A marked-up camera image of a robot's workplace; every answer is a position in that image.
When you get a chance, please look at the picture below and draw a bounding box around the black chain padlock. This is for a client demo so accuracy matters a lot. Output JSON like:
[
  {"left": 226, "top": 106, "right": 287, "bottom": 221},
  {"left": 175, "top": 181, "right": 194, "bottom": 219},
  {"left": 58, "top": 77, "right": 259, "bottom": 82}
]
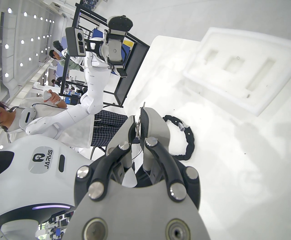
[{"left": 163, "top": 115, "right": 196, "bottom": 162}]

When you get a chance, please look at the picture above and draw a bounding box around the small metal key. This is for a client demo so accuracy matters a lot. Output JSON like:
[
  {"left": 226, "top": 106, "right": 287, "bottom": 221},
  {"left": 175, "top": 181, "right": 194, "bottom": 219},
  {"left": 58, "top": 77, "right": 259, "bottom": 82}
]
[{"left": 135, "top": 102, "right": 146, "bottom": 140}]

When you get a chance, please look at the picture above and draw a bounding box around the person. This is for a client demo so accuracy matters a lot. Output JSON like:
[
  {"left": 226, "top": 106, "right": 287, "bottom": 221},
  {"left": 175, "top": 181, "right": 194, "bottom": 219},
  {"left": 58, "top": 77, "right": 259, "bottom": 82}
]
[
  {"left": 51, "top": 77, "right": 69, "bottom": 88},
  {"left": 49, "top": 40, "right": 85, "bottom": 71},
  {"left": 0, "top": 90, "right": 141, "bottom": 151}
]

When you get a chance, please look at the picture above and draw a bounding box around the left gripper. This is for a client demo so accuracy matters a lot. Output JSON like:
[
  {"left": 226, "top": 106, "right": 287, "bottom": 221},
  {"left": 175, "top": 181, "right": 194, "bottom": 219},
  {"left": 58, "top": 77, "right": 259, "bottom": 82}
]
[{"left": 100, "top": 15, "right": 133, "bottom": 78}]

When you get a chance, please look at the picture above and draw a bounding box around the black frame table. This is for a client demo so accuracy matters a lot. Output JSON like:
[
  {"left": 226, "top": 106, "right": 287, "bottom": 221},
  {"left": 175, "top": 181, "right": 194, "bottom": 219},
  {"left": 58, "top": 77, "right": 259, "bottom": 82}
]
[{"left": 59, "top": 0, "right": 150, "bottom": 108}]

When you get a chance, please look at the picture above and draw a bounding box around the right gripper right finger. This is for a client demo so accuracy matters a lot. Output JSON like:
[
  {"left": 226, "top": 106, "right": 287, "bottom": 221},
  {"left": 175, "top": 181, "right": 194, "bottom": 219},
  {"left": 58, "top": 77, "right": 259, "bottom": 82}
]
[{"left": 138, "top": 106, "right": 201, "bottom": 203}]

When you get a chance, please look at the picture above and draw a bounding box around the white foam tray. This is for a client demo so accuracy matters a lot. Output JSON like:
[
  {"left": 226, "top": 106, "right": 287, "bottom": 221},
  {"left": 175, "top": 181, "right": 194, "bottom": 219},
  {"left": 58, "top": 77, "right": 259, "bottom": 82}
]
[{"left": 182, "top": 27, "right": 291, "bottom": 117}]

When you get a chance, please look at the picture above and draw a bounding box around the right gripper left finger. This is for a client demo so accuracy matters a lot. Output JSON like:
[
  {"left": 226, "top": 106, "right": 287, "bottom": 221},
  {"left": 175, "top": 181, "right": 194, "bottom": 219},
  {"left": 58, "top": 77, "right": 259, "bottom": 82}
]
[{"left": 76, "top": 115, "right": 138, "bottom": 200}]

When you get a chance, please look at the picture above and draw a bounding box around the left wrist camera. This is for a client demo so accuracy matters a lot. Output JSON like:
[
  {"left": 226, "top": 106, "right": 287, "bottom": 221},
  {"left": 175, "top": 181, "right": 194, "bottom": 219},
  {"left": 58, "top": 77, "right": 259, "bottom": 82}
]
[{"left": 65, "top": 27, "right": 101, "bottom": 57}]

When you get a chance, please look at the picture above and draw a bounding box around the robot body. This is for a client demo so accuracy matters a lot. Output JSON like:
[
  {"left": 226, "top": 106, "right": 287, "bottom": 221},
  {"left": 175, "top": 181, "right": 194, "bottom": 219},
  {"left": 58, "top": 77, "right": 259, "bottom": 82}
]
[{"left": 0, "top": 134, "right": 96, "bottom": 240}]

